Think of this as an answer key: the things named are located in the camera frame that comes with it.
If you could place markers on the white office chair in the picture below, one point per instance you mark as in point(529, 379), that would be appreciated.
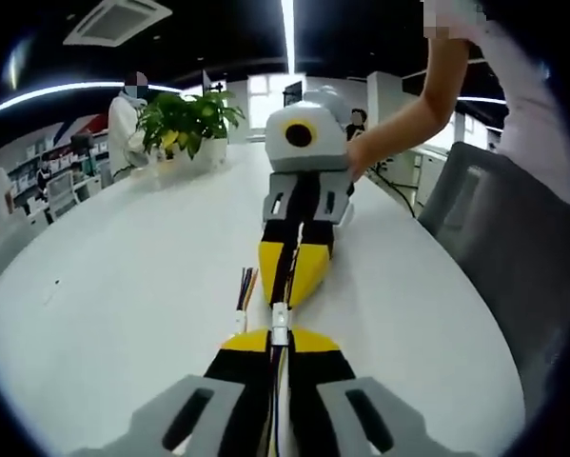
point(63, 192)

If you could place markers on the person's white shirt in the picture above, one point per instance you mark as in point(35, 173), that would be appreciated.
point(536, 109)

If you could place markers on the white plant pot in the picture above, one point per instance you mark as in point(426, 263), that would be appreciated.
point(213, 152)

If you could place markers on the ceiling air vent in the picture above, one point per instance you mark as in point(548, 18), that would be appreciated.
point(118, 21)

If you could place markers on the green leafy plant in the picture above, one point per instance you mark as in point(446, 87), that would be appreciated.
point(180, 119)

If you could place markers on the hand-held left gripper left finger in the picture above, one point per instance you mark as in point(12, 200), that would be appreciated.
point(208, 400)

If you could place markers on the shelf of white storage boxes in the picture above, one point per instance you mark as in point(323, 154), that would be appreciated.
point(32, 152)

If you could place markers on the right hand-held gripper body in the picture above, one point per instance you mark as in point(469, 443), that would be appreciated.
point(322, 147)

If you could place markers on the grey mesh office chair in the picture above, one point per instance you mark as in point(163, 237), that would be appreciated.
point(498, 247)

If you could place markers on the person's right hand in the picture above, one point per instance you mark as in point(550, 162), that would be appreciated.
point(360, 157)

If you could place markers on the dark computer monitor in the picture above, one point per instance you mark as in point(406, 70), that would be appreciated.
point(293, 91)

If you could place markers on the monitor on black stand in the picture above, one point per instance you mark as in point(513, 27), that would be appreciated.
point(207, 83)

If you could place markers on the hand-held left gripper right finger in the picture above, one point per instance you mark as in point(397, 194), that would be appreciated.
point(332, 400)

